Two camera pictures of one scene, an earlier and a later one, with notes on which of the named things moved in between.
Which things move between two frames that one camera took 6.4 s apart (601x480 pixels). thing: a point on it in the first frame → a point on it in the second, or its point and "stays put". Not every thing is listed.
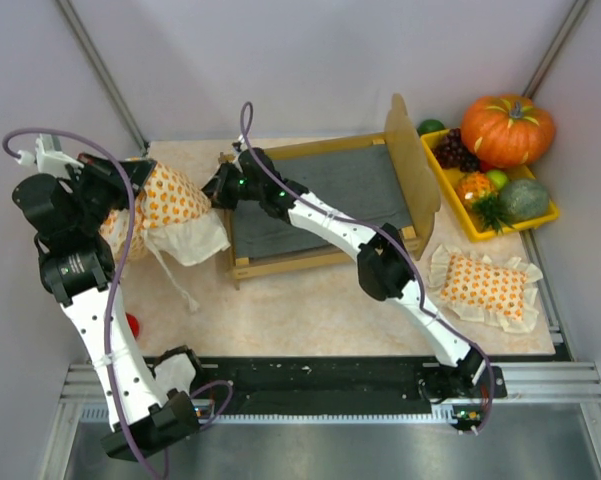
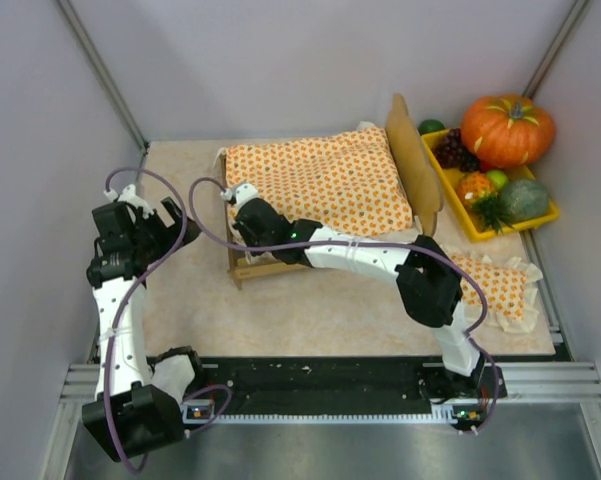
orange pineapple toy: [479, 197] stays put
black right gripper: [218, 185] → [250, 220]
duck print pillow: [484, 289] stays put
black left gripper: [131, 173] → [156, 229]
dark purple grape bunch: [451, 152] stays put
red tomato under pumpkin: [485, 166] stays put
